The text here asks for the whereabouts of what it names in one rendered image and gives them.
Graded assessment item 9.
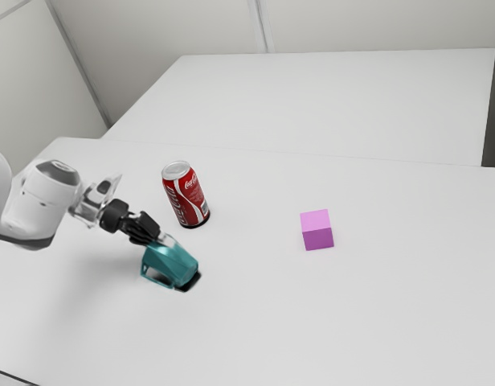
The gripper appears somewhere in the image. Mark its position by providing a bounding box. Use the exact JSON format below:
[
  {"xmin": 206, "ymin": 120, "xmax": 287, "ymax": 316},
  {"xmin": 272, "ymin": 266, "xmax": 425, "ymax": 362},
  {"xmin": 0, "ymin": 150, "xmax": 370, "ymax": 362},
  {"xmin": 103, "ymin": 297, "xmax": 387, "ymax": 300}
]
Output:
[{"xmin": 99, "ymin": 198, "xmax": 180, "ymax": 247}]

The red soda can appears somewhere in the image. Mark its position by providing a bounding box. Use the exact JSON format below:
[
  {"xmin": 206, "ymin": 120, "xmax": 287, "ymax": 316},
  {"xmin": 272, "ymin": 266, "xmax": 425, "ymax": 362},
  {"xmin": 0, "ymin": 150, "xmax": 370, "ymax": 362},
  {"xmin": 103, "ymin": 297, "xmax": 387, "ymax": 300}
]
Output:
[{"xmin": 161, "ymin": 160, "xmax": 211, "ymax": 229}]

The teal faceted mug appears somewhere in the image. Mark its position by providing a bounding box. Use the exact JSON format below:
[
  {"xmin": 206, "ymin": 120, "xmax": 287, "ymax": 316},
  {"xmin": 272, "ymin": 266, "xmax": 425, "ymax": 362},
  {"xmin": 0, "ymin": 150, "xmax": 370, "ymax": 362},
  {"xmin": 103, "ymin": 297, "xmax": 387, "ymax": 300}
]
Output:
[{"xmin": 140, "ymin": 240, "xmax": 199, "ymax": 290}]

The pink cube block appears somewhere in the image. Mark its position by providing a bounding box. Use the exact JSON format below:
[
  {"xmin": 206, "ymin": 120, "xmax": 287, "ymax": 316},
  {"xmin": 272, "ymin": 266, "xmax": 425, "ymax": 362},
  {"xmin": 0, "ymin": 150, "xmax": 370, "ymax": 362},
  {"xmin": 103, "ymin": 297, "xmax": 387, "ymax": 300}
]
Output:
[{"xmin": 299, "ymin": 208, "xmax": 336, "ymax": 253}]

